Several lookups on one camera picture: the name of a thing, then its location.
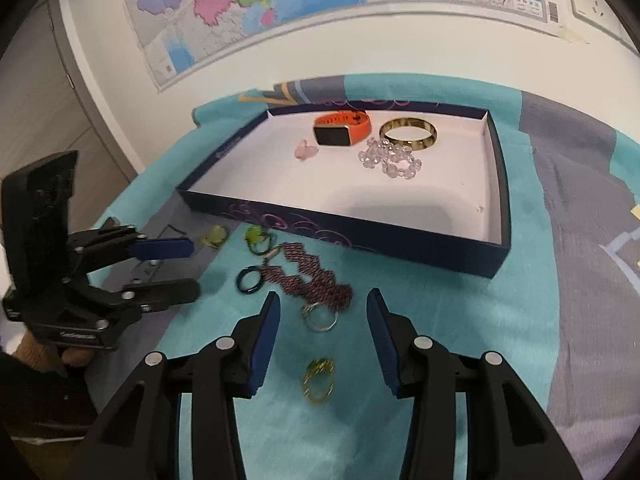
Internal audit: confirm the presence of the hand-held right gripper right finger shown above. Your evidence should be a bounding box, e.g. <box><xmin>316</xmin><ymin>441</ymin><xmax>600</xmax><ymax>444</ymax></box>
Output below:
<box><xmin>366</xmin><ymin>287</ymin><xmax>583</xmax><ymax>480</ymax></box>

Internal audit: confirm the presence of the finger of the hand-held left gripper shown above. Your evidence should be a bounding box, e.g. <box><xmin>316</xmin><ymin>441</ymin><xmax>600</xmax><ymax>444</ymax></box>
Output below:
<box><xmin>87</xmin><ymin>279</ymin><xmax>201</xmax><ymax>319</ymax></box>
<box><xmin>67</xmin><ymin>226</ymin><xmax>195</xmax><ymax>277</ymax></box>

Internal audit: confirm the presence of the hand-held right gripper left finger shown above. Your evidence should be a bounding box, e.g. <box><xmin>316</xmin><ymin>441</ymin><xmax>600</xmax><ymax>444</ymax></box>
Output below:
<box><xmin>62</xmin><ymin>290</ymin><xmax>282</xmax><ymax>480</ymax></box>

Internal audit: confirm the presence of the silver ring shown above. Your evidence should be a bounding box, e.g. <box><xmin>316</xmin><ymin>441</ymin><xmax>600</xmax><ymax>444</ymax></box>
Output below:
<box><xmin>301</xmin><ymin>302</ymin><xmax>340</xmax><ymax>333</ymax></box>

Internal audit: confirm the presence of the pale green bead ring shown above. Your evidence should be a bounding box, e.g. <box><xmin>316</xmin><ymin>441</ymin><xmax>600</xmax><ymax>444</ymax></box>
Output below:
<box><xmin>201</xmin><ymin>225</ymin><xmax>230</xmax><ymax>248</ymax></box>

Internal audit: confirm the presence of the black ring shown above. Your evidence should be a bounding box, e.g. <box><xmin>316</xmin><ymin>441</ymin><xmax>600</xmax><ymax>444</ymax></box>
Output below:
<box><xmin>236</xmin><ymin>266</ymin><xmax>265</xmax><ymax>295</ymax></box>

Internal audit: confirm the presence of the gold ring with green stone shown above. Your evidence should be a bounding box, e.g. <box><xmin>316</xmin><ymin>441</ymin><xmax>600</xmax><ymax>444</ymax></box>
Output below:
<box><xmin>301</xmin><ymin>357</ymin><xmax>336</xmax><ymax>407</ymax></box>

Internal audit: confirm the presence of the purple beaded bracelet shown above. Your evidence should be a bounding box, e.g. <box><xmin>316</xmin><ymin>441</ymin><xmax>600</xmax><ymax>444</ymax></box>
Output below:
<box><xmin>260</xmin><ymin>241</ymin><xmax>355</xmax><ymax>318</ymax></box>

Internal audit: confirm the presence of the green bead dark loop ring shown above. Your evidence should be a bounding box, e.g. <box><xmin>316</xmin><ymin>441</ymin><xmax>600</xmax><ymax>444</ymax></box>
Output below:
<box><xmin>244</xmin><ymin>225</ymin><xmax>275</xmax><ymax>257</ymax></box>

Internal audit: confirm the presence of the navy shallow cardboard box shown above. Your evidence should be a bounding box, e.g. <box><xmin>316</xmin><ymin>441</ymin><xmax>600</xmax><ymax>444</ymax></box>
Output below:
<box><xmin>175</xmin><ymin>101</ymin><xmax>512</xmax><ymax>280</ymax></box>

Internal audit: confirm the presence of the clear crystal bead bracelet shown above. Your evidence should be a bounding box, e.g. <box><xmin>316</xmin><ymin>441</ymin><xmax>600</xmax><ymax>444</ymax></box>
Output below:
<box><xmin>357</xmin><ymin>137</ymin><xmax>423</xmax><ymax>181</ymax></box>

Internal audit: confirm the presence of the tortoiseshell bangle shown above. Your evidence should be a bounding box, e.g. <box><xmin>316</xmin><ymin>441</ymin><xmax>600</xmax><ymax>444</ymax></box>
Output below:
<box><xmin>378</xmin><ymin>116</ymin><xmax>439</xmax><ymax>152</ymax></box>

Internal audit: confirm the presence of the orange smart watch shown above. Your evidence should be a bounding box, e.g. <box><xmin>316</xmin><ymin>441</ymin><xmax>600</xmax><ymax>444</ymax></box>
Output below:
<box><xmin>313</xmin><ymin>110</ymin><xmax>373</xmax><ymax>148</ymax></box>

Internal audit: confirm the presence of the person's left hand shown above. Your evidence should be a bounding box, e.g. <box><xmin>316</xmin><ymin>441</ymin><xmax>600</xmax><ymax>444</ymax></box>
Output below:
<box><xmin>12</xmin><ymin>335</ymin><xmax>94</xmax><ymax>374</ymax></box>

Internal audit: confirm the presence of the grey cabinet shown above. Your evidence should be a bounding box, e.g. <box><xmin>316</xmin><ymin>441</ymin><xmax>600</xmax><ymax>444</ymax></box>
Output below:
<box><xmin>0</xmin><ymin>0</ymin><xmax>136</xmax><ymax>206</ymax></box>

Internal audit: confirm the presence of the teal grey printed blanket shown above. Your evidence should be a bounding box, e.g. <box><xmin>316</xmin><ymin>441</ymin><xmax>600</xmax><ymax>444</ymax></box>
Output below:
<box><xmin>82</xmin><ymin>74</ymin><xmax>640</xmax><ymax>480</ymax></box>

